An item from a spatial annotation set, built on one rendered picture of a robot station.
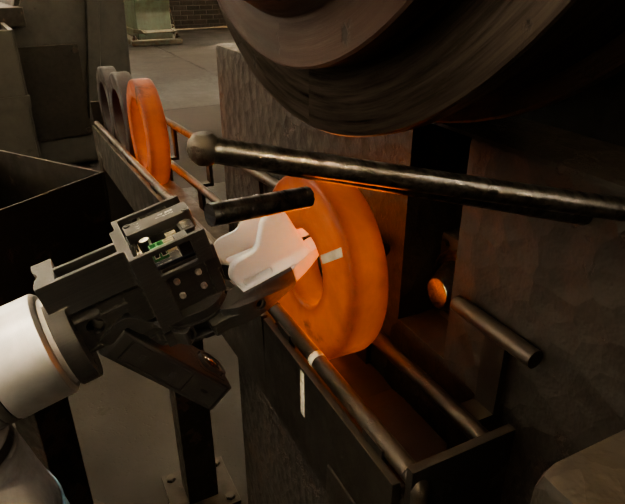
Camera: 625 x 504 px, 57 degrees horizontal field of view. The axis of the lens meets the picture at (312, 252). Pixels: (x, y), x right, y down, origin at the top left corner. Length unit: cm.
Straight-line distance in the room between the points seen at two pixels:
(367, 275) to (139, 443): 107
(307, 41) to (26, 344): 25
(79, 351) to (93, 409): 114
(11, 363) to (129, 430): 106
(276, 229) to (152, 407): 112
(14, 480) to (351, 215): 30
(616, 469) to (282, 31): 25
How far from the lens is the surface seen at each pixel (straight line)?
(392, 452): 35
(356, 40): 26
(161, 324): 41
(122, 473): 137
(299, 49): 31
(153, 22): 864
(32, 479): 48
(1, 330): 41
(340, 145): 52
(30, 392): 41
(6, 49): 269
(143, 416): 148
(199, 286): 41
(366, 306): 41
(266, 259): 42
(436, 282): 45
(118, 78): 120
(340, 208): 41
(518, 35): 21
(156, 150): 98
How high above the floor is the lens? 96
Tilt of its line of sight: 26 degrees down
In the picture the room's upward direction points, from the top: straight up
